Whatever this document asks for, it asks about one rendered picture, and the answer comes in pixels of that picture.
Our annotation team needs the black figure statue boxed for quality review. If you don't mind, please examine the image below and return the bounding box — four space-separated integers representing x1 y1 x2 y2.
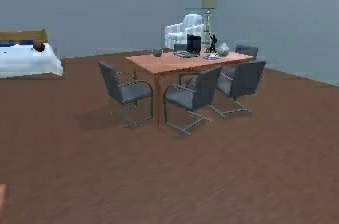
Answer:
208 33 219 55

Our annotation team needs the black laptop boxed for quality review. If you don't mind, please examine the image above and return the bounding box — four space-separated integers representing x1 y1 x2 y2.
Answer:
175 34 202 59

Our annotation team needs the brown basketball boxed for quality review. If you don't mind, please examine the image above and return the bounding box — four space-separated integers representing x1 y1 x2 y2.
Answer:
32 40 46 53

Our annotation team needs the grey faceted vase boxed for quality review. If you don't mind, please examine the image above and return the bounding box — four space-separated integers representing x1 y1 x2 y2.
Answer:
216 42 230 58

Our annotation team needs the orange wooden table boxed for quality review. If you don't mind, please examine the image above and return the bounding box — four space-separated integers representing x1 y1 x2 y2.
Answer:
124 49 255 128

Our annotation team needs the white tufted armchair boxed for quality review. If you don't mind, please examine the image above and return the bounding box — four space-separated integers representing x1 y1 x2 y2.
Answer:
164 13 206 51

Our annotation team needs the grey cantilever chair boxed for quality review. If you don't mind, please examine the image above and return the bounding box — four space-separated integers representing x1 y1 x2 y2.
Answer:
97 60 155 129
209 59 267 119
162 66 222 137
221 44 259 78

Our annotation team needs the green shade floor lamp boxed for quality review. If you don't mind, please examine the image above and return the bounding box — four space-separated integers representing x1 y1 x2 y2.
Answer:
201 0 218 51

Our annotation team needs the white bed with wooden headboard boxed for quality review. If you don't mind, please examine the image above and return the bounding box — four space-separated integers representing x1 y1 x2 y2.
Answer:
0 28 64 89

